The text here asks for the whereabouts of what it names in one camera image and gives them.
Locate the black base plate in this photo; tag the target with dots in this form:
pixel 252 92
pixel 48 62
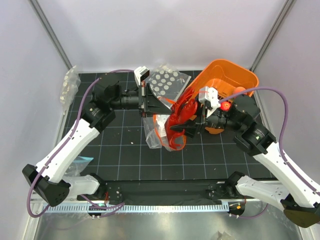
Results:
pixel 167 192

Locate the blue zip clear bag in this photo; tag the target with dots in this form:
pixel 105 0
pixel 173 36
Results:
pixel 77 166

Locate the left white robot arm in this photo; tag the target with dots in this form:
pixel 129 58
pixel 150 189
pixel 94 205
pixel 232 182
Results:
pixel 47 178

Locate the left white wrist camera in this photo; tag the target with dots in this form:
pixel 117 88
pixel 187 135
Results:
pixel 140 74

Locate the white dotted zip bag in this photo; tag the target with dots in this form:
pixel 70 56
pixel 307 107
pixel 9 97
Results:
pixel 167 82

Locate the orange plastic basket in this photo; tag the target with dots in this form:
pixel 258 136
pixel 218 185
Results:
pixel 224 76

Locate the red toy apple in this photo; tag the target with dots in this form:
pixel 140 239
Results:
pixel 225 106

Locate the slotted cable duct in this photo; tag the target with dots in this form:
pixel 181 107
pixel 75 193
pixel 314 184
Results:
pixel 90 209

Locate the red toy lobster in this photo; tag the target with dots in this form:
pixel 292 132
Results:
pixel 182 111

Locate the clear bag at wall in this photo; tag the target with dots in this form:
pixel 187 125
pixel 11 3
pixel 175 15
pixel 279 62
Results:
pixel 70 87

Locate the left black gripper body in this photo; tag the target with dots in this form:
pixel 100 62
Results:
pixel 144 107

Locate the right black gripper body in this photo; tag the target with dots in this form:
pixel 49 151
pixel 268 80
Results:
pixel 216 121

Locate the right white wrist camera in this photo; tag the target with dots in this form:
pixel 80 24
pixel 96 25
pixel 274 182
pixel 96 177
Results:
pixel 208 96

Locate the orange zip top bag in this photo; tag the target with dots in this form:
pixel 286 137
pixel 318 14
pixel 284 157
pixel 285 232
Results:
pixel 154 127

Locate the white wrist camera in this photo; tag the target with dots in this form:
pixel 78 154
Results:
pixel 140 74
pixel 208 96

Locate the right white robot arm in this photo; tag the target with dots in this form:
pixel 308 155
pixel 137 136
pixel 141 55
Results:
pixel 298 197

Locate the toy peach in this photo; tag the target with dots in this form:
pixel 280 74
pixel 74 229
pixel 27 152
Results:
pixel 238 89

